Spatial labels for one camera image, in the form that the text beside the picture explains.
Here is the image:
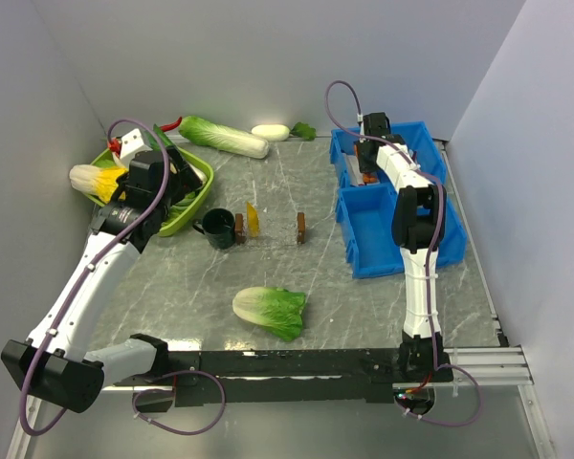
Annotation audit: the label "aluminium frame rail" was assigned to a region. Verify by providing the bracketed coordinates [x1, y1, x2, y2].
[8, 347, 555, 458]

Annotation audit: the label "yellow napa cabbage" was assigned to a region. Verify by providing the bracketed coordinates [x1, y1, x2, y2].
[69, 164, 126, 204]

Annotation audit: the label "red chili pepper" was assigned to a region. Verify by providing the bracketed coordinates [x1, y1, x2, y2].
[161, 117, 183, 132]

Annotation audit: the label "long green napa cabbage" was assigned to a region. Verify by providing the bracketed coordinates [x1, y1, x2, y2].
[177, 116, 270, 159]

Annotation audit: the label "blue four-compartment bin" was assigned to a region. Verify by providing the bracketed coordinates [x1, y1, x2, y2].
[329, 121, 467, 279]

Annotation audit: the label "green bok choy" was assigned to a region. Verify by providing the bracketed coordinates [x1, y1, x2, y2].
[153, 124, 173, 146]

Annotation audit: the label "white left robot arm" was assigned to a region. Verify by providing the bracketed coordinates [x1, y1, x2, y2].
[1, 146, 214, 413]

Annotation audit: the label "dark green mug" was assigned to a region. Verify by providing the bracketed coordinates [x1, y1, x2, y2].
[192, 208, 235, 250]

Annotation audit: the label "white radish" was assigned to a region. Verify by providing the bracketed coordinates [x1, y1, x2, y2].
[251, 124, 291, 142]

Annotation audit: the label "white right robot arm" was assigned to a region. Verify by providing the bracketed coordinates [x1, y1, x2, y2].
[355, 113, 446, 381]

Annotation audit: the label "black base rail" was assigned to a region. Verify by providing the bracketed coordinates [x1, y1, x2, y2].
[168, 348, 453, 407]

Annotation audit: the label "clear acrylic holder brown ends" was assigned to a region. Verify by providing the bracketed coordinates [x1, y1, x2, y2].
[234, 211, 307, 245]

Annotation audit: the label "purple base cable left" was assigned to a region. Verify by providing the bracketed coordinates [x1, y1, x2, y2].
[131, 368, 228, 436]

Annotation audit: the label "green radish leaf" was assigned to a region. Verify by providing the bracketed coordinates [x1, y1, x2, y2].
[290, 121, 317, 142]

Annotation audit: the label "white toothpaste tube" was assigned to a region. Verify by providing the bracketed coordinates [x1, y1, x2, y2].
[343, 154, 364, 186]

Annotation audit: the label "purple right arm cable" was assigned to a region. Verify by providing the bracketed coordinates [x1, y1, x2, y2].
[325, 79, 449, 372]

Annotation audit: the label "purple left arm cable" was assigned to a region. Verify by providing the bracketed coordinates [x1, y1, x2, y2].
[17, 118, 171, 436]

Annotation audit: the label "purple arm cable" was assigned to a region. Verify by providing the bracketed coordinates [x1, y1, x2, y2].
[325, 79, 449, 372]
[17, 118, 171, 436]

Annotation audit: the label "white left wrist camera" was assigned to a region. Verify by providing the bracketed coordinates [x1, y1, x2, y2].
[113, 128, 151, 167]

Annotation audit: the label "light green tray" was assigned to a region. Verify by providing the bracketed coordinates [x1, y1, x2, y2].
[83, 145, 214, 237]

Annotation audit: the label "green napa cabbage front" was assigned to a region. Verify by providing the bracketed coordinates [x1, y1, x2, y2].
[232, 287, 307, 341]

